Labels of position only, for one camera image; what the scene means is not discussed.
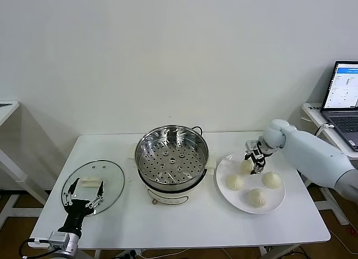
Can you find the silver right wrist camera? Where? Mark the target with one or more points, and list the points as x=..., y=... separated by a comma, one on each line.
x=251, y=145

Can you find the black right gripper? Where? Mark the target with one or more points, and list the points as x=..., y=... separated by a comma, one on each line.
x=258, y=156

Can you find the white electric cooker base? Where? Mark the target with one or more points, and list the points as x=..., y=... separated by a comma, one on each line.
x=167, y=198

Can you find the white side table with tool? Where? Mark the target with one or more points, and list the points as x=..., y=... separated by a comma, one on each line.
x=11, y=110

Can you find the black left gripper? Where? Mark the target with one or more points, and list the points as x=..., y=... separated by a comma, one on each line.
x=77, y=211

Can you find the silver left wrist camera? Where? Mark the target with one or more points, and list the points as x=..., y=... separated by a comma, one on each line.
x=58, y=239

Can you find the white side table with laptop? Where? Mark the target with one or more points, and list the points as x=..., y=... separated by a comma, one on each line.
x=316, y=116

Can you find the white power strip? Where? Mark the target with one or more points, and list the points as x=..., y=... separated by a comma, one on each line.
x=131, y=253

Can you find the grey open laptop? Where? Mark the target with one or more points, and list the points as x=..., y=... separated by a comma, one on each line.
x=344, y=122

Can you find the white steamed baozi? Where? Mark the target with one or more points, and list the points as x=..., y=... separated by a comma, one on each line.
x=246, y=167
x=256, y=197
x=271, y=179
x=235, y=182

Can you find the stainless steel steamer basket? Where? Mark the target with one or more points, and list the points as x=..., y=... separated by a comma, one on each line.
x=173, y=172

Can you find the thin pen-like tool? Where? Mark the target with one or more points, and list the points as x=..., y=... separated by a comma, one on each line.
x=5, y=104

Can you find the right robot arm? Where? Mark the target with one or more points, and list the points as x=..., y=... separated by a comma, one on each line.
x=307, y=150

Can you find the white round plate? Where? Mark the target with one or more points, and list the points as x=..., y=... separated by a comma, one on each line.
x=232, y=200

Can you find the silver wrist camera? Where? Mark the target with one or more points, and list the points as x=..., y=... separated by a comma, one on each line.
x=251, y=145
x=58, y=239

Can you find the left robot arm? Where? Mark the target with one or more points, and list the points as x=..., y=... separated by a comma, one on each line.
x=73, y=246

